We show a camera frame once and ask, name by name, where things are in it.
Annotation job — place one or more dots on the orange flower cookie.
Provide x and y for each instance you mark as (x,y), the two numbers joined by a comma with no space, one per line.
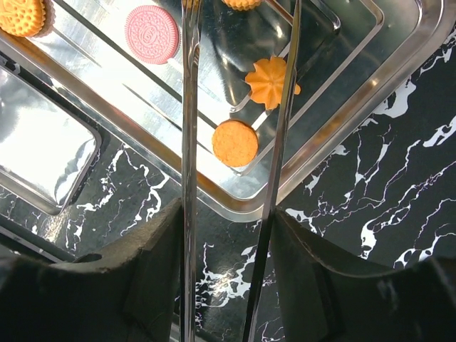
(267,81)

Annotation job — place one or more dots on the large steel baking tray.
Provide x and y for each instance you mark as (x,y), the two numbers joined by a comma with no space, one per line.
(352,54)

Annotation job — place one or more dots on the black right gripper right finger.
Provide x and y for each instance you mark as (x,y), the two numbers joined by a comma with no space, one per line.
(329,294)

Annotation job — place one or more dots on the pink sandwich cookie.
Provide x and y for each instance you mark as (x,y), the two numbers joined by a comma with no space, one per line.
(151,34)

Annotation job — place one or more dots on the plain orange cookie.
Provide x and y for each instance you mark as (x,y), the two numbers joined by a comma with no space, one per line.
(242,5)
(235,143)

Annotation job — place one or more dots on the orange sandwich cookie bottom left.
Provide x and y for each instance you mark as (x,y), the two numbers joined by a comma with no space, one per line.
(27,18)

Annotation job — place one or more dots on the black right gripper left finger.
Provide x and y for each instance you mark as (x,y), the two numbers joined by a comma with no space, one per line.
(123,292)

